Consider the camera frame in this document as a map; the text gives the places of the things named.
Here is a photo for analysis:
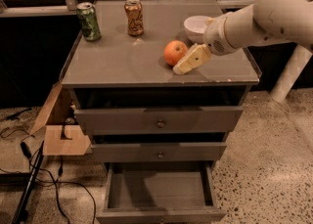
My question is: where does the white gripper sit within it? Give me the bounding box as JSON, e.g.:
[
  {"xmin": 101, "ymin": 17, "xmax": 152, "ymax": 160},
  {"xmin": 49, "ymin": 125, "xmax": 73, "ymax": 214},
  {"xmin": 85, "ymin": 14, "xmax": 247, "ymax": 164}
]
[{"xmin": 173, "ymin": 16, "xmax": 237, "ymax": 74}]

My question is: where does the orange fruit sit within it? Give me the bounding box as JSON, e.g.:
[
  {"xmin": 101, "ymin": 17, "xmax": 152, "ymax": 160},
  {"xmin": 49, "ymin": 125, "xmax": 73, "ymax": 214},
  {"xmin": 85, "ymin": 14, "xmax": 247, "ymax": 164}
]
[{"xmin": 163, "ymin": 40, "xmax": 188, "ymax": 67}]

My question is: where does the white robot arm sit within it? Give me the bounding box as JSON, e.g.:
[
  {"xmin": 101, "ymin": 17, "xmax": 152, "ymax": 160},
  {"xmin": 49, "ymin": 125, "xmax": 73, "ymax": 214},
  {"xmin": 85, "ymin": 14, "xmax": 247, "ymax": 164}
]
[{"xmin": 173, "ymin": 0, "xmax": 313, "ymax": 74}]

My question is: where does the grey top drawer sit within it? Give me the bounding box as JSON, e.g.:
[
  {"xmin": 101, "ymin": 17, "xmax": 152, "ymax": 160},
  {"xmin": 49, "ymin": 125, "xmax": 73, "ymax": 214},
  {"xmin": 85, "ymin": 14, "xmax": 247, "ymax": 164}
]
[{"xmin": 70, "ymin": 86, "xmax": 246, "ymax": 135}]

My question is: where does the grey drawer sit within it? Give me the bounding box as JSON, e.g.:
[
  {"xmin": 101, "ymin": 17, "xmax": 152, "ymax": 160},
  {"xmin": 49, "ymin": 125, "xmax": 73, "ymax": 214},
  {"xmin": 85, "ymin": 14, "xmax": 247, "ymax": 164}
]
[
  {"xmin": 70, "ymin": 86, "xmax": 246, "ymax": 135},
  {"xmin": 96, "ymin": 161, "xmax": 226, "ymax": 224},
  {"xmin": 91, "ymin": 133, "xmax": 227, "ymax": 162}
]

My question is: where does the grey drawer cabinet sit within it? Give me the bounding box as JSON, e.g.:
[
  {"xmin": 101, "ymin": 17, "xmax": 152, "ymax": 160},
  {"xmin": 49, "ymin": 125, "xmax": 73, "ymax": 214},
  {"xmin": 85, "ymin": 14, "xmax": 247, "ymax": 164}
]
[{"xmin": 59, "ymin": 0, "xmax": 263, "ymax": 170}]

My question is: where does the grey middle drawer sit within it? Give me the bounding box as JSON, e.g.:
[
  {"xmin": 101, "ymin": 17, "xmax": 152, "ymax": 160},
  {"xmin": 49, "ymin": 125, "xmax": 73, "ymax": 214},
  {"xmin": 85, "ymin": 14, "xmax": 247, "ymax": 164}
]
[{"xmin": 91, "ymin": 133, "xmax": 227, "ymax": 162}]

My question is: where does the grey bottom drawer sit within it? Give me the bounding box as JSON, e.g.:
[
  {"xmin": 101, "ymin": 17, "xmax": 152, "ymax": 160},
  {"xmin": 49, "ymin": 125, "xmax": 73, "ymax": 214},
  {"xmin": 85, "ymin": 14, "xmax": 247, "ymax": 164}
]
[{"xmin": 96, "ymin": 161, "xmax": 226, "ymax": 224}]

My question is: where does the white ceramic bowl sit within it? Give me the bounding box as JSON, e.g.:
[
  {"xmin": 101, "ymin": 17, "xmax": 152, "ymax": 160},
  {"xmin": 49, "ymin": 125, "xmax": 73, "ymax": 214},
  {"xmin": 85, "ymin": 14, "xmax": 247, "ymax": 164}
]
[{"xmin": 184, "ymin": 16, "xmax": 212, "ymax": 44}]

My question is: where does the gold soda can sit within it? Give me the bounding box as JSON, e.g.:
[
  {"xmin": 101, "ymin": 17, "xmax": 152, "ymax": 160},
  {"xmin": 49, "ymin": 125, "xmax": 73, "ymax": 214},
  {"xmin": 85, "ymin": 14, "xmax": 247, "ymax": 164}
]
[{"xmin": 124, "ymin": 0, "xmax": 144, "ymax": 36}]

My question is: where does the green soda can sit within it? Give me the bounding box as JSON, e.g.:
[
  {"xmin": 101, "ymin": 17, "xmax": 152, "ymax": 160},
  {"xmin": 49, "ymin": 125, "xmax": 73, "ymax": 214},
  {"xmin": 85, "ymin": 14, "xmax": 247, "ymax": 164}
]
[{"xmin": 76, "ymin": 2, "xmax": 101, "ymax": 41}]

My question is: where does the open cardboard box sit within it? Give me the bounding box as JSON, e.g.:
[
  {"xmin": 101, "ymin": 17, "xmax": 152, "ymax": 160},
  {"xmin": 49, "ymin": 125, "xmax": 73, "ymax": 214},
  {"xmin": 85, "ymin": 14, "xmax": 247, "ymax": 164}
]
[{"xmin": 30, "ymin": 81, "xmax": 91, "ymax": 156}]

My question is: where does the black flat bar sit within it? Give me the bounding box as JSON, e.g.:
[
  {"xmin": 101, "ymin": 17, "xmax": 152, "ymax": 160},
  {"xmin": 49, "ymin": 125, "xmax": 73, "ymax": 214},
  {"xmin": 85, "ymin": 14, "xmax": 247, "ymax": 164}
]
[{"xmin": 12, "ymin": 145, "xmax": 43, "ymax": 224}]

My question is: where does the white diagonal post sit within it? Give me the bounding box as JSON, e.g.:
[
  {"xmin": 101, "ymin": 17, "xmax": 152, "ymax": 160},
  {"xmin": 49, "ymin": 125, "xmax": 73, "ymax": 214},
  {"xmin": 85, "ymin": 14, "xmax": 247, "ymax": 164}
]
[{"xmin": 270, "ymin": 45, "xmax": 312, "ymax": 103}]

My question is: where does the black cable on floor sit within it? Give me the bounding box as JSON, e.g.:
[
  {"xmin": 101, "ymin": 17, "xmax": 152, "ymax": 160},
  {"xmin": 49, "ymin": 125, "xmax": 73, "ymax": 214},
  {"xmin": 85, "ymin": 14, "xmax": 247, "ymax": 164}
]
[{"xmin": 0, "ymin": 126, "xmax": 98, "ymax": 224}]

